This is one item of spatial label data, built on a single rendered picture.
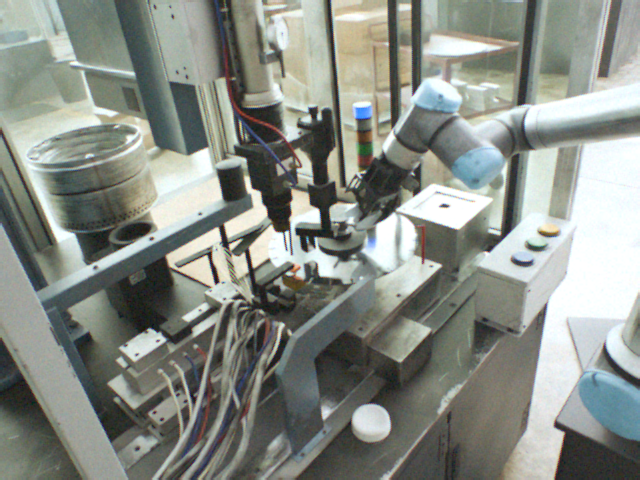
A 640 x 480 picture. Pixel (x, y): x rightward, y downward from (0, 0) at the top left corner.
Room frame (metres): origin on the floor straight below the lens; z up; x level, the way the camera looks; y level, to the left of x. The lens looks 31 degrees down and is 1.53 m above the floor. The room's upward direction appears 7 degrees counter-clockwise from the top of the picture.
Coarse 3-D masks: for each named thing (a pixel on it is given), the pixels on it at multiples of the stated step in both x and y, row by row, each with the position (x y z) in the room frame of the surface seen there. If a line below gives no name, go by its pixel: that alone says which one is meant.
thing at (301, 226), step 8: (320, 216) 0.87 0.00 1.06; (328, 216) 0.87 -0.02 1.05; (304, 224) 0.90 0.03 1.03; (312, 224) 0.90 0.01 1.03; (320, 224) 0.88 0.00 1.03; (328, 224) 0.87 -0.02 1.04; (336, 224) 0.88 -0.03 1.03; (296, 232) 0.89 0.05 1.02; (304, 232) 0.88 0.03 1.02; (312, 232) 0.88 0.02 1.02; (320, 232) 0.87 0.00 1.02; (328, 232) 0.86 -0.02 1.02; (336, 232) 0.87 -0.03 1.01; (304, 240) 0.88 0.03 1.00; (312, 240) 0.89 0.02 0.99; (304, 248) 0.89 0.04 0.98
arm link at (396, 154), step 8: (392, 136) 0.85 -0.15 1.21; (384, 144) 0.87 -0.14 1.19; (392, 144) 0.84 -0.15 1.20; (400, 144) 0.83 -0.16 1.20; (384, 152) 0.86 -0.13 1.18; (392, 152) 0.84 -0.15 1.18; (400, 152) 0.83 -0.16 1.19; (408, 152) 0.83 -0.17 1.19; (392, 160) 0.84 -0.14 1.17; (400, 160) 0.83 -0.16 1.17; (408, 160) 0.83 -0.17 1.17; (416, 160) 0.84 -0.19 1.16; (408, 168) 0.84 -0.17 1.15
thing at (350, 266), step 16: (336, 208) 1.10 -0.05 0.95; (384, 224) 0.99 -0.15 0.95; (400, 224) 0.98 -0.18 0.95; (272, 240) 0.98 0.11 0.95; (288, 240) 0.97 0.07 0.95; (368, 240) 0.93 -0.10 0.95; (384, 240) 0.92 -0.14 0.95; (400, 240) 0.92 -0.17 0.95; (416, 240) 0.91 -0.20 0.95; (272, 256) 0.91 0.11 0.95; (288, 256) 0.91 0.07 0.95; (304, 256) 0.90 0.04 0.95; (320, 256) 0.89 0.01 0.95; (336, 256) 0.88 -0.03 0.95; (352, 256) 0.88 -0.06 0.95; (368, 256) 0.87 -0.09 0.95; (384, 256) 0.86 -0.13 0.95; (400, 256) 0.86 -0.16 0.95; (288, 272) 0.85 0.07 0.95; (304, 272) 0.84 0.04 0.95; (320, 272) 0.83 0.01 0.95; (336, 272) 0.83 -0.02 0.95; (352, 272) 0.82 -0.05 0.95; (368, 272) 0.81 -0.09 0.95; (384, 272) 0.81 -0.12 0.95
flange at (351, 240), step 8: (344, 232) 0.94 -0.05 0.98; (352, 232) 0.95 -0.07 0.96; (360, 232) 0.95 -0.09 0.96; (320, 240) 0.94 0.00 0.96; (328, 240) 0.93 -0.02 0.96; (336, 240) 0.93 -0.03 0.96; (344, 240) 0.92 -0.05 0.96; (352, 240) 0.92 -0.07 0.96; (360, 240) 0.92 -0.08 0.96; (328, 248) 0.90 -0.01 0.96; (336, 248) 0.90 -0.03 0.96; (344, 248) 0.90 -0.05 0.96; (352, 248) 0.90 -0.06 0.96
